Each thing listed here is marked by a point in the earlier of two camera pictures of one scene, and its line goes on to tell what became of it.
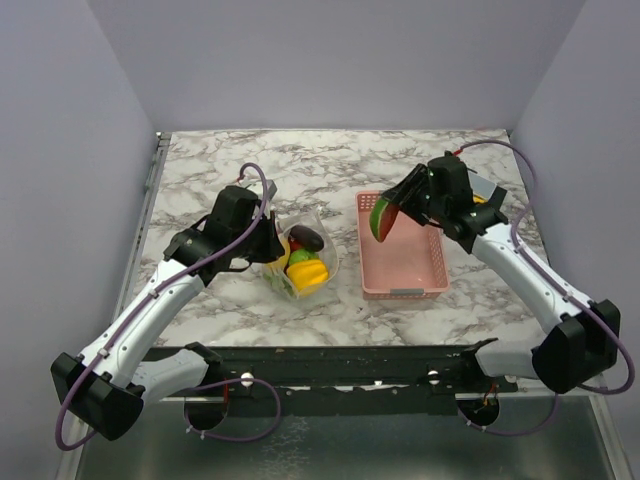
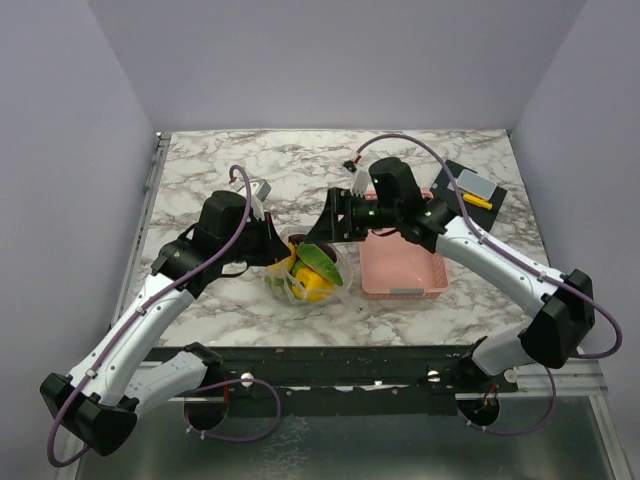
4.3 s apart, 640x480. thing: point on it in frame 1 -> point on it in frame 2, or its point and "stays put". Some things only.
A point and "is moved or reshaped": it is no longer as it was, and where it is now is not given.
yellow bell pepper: x=307 y=273 -> x=311 y=287
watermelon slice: x=382 y=215 is moved or reshaped
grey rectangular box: x=481 y=186 stays put
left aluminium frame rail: x=141 y=228 stays put
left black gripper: x=273 y=249 stays put
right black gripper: x=405 y=192 -> x=329 y=229
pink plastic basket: x=410 y=264 stays put
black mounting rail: x=340 y=380 stays put
